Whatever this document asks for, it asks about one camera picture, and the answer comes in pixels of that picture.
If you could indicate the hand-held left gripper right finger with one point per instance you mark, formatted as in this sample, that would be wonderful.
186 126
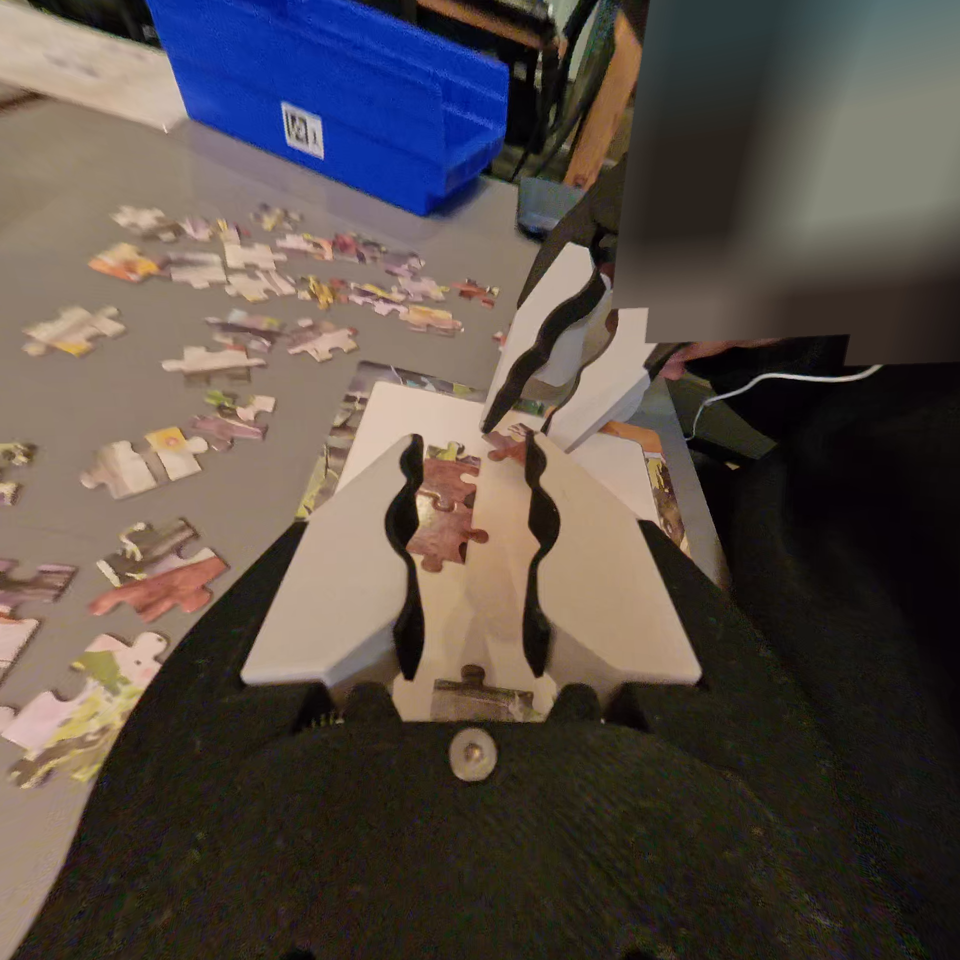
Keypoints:
622 600

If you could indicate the person in black jacket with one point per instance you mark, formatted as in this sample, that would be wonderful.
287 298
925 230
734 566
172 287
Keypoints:
862 600

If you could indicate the person's right hand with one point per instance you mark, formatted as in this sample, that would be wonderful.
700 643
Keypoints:
690 358

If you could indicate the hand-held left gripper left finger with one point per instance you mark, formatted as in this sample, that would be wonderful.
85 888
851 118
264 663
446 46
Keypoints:
330 600

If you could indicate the brown and yellow puzzle piece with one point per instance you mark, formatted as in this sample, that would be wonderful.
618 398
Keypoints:
510 448

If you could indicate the assembled grey puzzle section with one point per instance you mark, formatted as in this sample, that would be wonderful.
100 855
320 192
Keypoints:
480 697

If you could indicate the printed frame puzzle tray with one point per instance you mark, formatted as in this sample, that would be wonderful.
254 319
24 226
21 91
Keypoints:
390 420

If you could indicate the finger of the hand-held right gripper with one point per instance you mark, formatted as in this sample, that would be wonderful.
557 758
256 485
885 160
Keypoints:
551 292
622 367

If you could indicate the dark grey box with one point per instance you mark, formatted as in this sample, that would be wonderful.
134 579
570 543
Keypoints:
544 202

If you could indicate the blue plastic bin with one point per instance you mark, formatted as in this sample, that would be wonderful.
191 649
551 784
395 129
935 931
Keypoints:
337 67

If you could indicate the brown and green puzzle piece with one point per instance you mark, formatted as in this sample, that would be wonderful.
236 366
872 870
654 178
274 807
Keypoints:
442 484

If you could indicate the plain brown puzzle piece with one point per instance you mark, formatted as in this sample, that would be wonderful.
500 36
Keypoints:
442 540

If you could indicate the scattered loose puzzle pieces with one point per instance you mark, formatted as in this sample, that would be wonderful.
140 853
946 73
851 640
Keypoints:
142 465

